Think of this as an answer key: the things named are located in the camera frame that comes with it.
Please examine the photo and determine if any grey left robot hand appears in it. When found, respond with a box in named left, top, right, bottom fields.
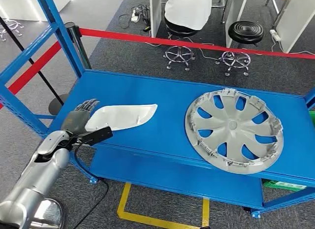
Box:
left=60, top=98, right=100, bottom=137

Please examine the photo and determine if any white curved plastic part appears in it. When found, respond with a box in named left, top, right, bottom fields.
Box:
left=84, top=103, right=158, bottom=132

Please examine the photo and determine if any blue metal shelf rack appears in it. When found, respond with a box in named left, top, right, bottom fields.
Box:
left=0, top=0, right=315, bottom=220

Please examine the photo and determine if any thin black pole stand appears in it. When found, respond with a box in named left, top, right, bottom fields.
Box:
left=0, top=16, right=71, bottom=116

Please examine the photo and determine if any short red barrier belt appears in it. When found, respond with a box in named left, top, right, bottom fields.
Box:
left=0, top=40, right=62, bottom=110

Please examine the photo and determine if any chrome chair base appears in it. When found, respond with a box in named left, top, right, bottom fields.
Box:
left=0, top=20, right=25, bottom=42

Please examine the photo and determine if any white desk panel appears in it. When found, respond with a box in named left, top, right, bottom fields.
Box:
left=275, top=0, right=315, bottom=54
left=149, top=0, right=162, bottom=38
left=225, top=0, right=249, bottom=48

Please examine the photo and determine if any long red barrier belt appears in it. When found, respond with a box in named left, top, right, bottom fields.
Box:
left=78, top=27, right=315, bottom=61

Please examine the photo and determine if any black round stool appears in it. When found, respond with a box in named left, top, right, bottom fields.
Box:
left=163, top=16, right=200, bottom=72
left=215, top=21, right=265, bottom=77

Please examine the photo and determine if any person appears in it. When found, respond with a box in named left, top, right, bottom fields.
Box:
left=164, top=0, right=213, bottom=31

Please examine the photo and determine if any grey wheel hubcap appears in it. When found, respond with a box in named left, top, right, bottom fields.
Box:
left=184, top=88, right=284, bottom=175

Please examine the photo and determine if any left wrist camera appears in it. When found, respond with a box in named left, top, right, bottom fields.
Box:
left=70, top=126, right=114, bottom=149

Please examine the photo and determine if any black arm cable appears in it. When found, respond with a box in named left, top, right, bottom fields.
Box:
left=73, top=141, right=109, bottom=229

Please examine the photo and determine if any black cable bundle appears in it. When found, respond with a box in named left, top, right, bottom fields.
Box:
left=118, top=4, right=151, bottom=33

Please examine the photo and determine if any metal table frame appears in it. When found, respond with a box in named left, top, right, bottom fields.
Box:
left=265, top=0, right=295, bottom=29

